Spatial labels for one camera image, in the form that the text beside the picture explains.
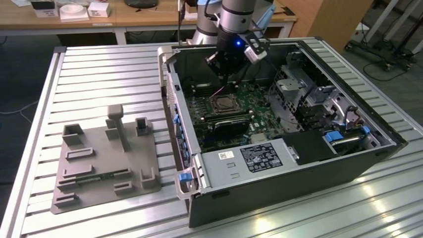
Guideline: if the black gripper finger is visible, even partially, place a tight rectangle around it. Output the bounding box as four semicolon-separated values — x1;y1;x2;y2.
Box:
227;58;250;84
205;52;230;86

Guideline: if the silver square CPU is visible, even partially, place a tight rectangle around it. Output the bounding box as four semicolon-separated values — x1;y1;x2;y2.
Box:
219;98;237;111

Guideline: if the metal socket cover frame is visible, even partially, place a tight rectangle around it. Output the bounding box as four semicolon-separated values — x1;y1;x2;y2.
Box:
213;95;242;115

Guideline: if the CPU socket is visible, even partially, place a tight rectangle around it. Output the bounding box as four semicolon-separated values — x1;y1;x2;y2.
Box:
211;94;245;117

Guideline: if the small white box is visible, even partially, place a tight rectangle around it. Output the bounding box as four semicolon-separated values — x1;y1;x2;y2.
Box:
183;4;201;20

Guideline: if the silver metal drive cage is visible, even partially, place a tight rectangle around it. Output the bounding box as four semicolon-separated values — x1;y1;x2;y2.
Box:
269;51;345;132

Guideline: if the green motherboard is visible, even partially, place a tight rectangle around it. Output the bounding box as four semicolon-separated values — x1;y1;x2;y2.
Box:
185;81;286;153

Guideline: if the brown cardboard box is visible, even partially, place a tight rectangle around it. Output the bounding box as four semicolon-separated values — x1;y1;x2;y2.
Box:
275;0;299;23

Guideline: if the black graphics card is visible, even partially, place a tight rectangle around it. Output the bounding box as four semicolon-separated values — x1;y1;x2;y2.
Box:
211;118;251;142

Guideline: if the black round object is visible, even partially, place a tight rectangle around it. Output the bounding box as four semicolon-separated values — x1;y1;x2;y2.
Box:
125;0;161;8

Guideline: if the brown wooden panel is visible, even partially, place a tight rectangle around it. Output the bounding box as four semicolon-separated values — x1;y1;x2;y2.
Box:
287;0;377;53

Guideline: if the black plastic shroud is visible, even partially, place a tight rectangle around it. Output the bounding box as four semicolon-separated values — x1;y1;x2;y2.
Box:
283;130;340;166

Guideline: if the blue drive latch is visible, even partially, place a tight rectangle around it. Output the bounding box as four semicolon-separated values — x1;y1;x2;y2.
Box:
324;131;345;144

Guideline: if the wheeled equipment stand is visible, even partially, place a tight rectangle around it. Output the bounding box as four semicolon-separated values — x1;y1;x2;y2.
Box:
344;0;423;74

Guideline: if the plain white box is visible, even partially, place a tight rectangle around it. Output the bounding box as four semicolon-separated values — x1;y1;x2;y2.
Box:
87;1;113;18

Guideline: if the grey power supply unit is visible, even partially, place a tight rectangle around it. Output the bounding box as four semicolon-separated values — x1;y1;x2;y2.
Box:
194;137;301;195

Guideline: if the white block round recess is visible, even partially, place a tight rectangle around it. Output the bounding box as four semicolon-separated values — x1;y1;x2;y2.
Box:
59;4;91;23

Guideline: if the grey parts rack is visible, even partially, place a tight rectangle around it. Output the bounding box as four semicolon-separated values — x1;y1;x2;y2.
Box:
50;104;163;215

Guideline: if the black open PC case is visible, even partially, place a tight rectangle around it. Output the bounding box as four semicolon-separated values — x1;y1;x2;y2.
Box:
157;39;410;229

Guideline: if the white box black label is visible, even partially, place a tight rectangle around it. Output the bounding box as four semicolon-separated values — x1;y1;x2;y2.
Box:
31;0;58;18

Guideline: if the green RAM stick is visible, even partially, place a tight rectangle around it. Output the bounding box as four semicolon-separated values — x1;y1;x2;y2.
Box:
75;173;117;185

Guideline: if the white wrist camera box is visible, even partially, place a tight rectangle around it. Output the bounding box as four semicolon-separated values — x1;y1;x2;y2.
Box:
243;44;270;64

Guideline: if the wooden desk white frame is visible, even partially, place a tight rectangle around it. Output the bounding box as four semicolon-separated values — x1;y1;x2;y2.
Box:
0;0;129;45
115;0;301;45

